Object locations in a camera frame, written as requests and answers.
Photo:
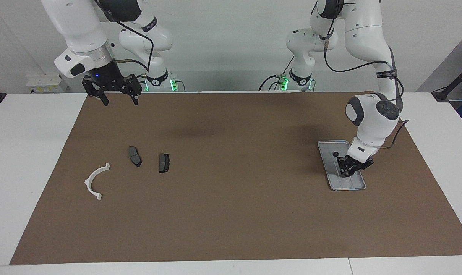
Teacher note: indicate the brown table mat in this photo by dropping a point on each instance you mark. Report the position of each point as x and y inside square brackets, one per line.
[230, 214]

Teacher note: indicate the dark rectangular brake pad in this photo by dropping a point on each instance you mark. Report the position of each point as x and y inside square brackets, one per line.
[164, 163]

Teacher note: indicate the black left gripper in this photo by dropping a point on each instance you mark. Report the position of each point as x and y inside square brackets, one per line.
[359, 162]

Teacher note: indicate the white curved plastic bracket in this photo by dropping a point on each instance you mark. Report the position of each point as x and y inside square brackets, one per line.
[88, 183]

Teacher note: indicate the dark curved brake pad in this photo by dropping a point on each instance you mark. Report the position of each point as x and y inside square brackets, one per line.
[134, 154]

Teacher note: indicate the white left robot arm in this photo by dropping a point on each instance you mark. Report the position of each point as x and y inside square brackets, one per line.
[372, 126]

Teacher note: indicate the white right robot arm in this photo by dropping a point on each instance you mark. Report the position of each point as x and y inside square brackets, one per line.
[78, 26]

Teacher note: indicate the white power strip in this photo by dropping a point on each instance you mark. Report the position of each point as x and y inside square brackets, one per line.
[47, 84]

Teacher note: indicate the silver metal tray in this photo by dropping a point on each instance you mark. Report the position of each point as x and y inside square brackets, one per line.
[330, 164]

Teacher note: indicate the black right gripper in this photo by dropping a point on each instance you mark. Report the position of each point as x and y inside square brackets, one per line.
[108, 78]

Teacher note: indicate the black angled stand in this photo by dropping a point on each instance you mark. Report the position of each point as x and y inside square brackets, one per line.
[443, 93]

